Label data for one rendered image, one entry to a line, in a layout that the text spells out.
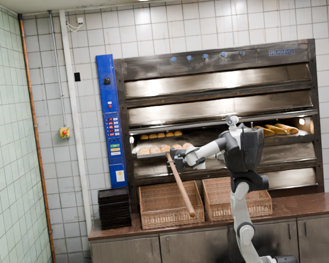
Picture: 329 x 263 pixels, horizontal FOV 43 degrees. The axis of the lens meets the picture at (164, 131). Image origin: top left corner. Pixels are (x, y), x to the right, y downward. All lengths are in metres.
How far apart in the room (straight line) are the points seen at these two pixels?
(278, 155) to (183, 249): 1.34
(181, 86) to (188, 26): 0.57
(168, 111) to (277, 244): 1.57
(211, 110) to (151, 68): 0.71
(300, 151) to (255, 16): 1.38
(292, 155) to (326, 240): 0.87
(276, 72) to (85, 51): 1.84
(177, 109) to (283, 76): 1.08
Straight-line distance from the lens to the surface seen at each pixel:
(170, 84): 4.04
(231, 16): 4.16
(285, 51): 4.26
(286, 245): 3.93
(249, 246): 3.40
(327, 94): 4.38
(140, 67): 4.05
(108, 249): 3.77
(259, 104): 4.17
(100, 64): 4.03
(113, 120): 4.03
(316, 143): 4.38
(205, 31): 4.10
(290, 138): 4.28
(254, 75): 4.16
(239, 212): 3.33
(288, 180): 4.35
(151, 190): 4.10
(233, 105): 4.12
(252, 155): 3.15
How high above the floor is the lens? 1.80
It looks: 6 degrees down
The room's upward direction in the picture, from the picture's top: 6 degrees counter-clockwise
